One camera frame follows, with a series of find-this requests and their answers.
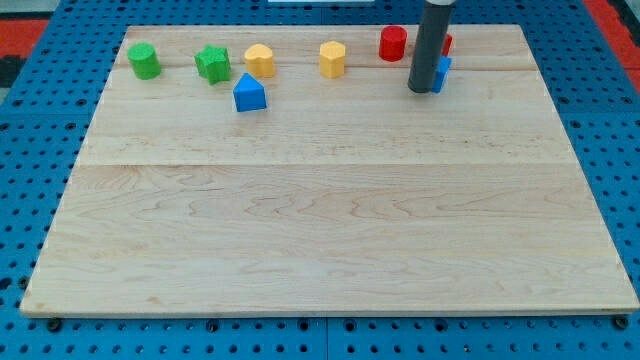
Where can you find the blue triangle block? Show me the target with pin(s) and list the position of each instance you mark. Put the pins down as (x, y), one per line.
(249, 94)

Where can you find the wooden board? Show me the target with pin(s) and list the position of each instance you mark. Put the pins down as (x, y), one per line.
(347, 197)

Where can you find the yellow hexagon block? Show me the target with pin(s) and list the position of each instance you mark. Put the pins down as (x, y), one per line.
(332, 57)

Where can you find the yellow heart block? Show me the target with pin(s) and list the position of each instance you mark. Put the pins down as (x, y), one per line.
(259, 61)

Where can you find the green star block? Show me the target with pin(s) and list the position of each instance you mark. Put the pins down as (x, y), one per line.
(213, 64)

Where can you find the red cylinder block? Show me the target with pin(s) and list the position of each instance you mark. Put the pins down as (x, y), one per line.
(392, 43)

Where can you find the blue cube block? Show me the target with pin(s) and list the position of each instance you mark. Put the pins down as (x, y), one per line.
(441, 74)

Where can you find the red block behind rod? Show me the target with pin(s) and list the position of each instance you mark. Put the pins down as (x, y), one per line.
(447, 45)

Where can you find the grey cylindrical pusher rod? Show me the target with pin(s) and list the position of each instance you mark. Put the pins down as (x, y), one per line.
(430, 38)

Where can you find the green cylinder block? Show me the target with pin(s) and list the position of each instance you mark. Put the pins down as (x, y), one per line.
(144, 62)

